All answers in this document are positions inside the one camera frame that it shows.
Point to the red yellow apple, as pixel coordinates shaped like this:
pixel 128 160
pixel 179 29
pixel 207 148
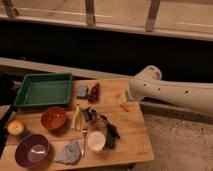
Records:
pixel 16 127

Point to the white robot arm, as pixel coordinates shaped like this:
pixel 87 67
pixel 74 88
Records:
pixel 149 83

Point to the orange red bowl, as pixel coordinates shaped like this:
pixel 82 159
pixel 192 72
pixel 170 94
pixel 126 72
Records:
pixel 53 118

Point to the purple bowl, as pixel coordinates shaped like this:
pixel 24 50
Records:
pixel 32 151

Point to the brown pine cone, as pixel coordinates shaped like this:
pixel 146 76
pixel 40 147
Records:
pixel 94 93

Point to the orange carrot toy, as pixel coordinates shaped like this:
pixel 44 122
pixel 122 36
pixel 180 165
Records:
pixel 122 101

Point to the blue grey sponge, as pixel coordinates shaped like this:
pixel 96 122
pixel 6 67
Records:
pixel 82 91

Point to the wooden cutting board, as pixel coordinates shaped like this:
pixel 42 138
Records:
pixel 133 146

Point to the yellow banana toy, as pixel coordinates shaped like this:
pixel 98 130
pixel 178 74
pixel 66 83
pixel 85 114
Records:
pixel 77 119

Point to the black crumpled object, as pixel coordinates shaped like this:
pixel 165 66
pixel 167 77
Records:
pixel 91 116

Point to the silver fork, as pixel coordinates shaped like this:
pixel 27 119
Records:
pixel 84 133

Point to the white cup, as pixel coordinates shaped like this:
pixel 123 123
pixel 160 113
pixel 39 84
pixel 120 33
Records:
pixel 96 141

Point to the green plastic tray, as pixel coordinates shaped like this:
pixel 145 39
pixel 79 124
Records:
pixel 44 90

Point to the grey blue cloth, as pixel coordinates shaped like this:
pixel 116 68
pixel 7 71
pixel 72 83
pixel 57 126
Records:
pixel 70 154

